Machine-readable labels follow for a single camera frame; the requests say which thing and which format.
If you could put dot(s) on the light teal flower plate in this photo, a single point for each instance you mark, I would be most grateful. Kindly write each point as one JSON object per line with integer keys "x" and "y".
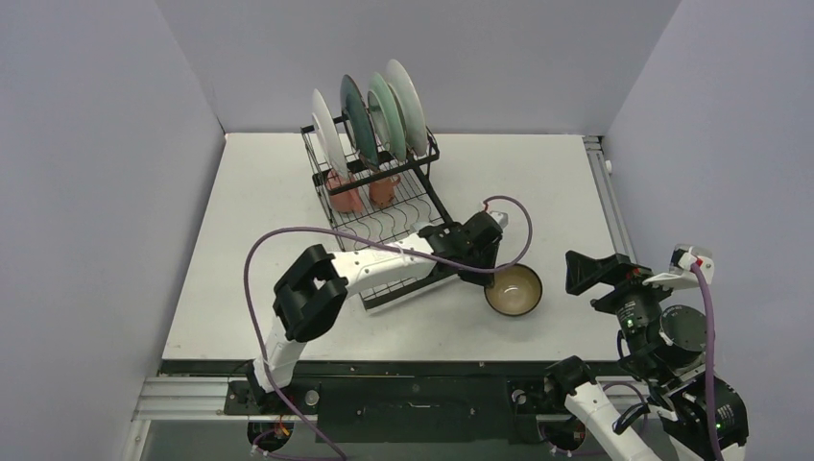
{"x": 385, "y": 117}

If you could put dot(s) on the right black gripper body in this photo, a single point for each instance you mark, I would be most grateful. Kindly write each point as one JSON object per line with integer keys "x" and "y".
{"x": 612, "y": 297}

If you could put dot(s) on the dark bowl beige inside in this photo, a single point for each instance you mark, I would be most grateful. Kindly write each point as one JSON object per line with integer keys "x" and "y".
{"x": 515, "y": 291}

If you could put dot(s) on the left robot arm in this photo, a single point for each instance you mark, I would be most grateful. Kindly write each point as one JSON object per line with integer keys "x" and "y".
{"x": 311, "y": 293}

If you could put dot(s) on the aluminium rail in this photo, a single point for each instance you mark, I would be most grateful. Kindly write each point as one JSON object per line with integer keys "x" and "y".
{"x": 262, "y": 199}

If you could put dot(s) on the large pink mug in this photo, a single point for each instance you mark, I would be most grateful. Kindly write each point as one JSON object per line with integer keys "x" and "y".
{"x": 344, "y": 202}

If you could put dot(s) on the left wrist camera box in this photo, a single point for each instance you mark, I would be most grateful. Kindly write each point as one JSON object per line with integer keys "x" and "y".
{"x": 499, "y": 217}

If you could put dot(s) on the black base panel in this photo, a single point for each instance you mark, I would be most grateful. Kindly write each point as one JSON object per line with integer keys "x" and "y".
{"x": 392, "y": 402}

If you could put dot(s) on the blue glazed plate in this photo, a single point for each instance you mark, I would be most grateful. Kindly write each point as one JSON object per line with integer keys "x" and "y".
{"x": 358, "y": 125}

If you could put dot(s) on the black wire dish rack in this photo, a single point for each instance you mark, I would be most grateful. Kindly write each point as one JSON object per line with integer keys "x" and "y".
{"x": 415, "y": 197}

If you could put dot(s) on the small pink mug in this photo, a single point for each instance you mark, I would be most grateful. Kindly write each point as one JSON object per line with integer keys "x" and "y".
{"x": 382, "y": 192}

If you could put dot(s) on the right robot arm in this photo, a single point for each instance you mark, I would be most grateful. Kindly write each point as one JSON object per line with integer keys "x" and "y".
{"x": 667, "y": 322}

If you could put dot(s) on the red and blue plate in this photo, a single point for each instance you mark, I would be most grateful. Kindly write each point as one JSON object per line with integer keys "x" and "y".
{"x": 408, "y": 98}

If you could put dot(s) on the green rimmed white plate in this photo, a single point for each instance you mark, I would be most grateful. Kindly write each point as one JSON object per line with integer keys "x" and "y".
{"x": 328, "y": 136}

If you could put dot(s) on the white bowl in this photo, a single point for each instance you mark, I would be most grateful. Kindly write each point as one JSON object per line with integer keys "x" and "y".
{"x": 420, "y": 226}

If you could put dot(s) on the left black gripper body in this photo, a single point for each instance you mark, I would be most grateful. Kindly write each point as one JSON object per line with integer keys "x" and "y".
{"x": 485, "y": 259}

